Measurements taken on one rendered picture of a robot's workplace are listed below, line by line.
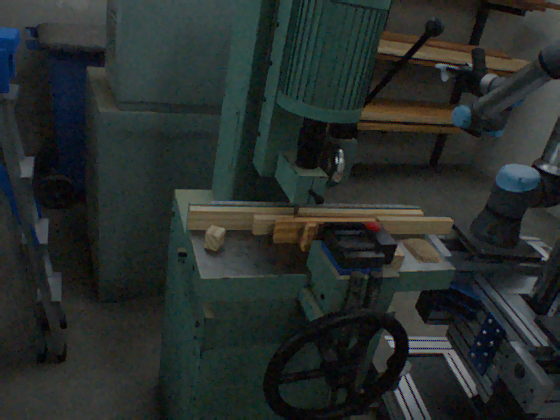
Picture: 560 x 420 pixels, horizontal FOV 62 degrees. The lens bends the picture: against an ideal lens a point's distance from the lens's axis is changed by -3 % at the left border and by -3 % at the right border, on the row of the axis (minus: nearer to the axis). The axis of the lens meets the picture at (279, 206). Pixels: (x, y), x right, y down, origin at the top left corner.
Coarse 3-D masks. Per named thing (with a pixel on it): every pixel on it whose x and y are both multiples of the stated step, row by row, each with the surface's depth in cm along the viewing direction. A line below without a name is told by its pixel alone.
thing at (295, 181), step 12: (288, 156) 108; (288, 168) 106; (300, 168) 103; (288, 180) 105; (300, 180) 101; (312, 180) 101; (324, 180) 102; (288, 192) 105; (300, 192) 102; (324, 192) 104; (300, 204) 104; (312, 204) 105
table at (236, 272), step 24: (192, 240) 102; (240, 240) 106; (264, 240) 107; (192, 264) 99; (216, 264) 96; (240, 264) 98; (264, 264) 99; (288, 264) 101; (408, 264) 109; (432, 264) 111; (216, 288) 93; (240, 288) 95; (264, 288) 97; (288, 288) 99; (408, 288) 110; (432, 288) 112; (312, 312) 94
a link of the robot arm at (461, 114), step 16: (544, 48) 129; (528, 64) 134; (544, 64) 128; (512, 80) 138; (528, 80) 134; (544, 80) 132; (496, 96) 144; (512, 96) 140; (464, 112) 153; (480, 112) 150; (496, 112) 148; (464, 128) 158; (480, 128) 159
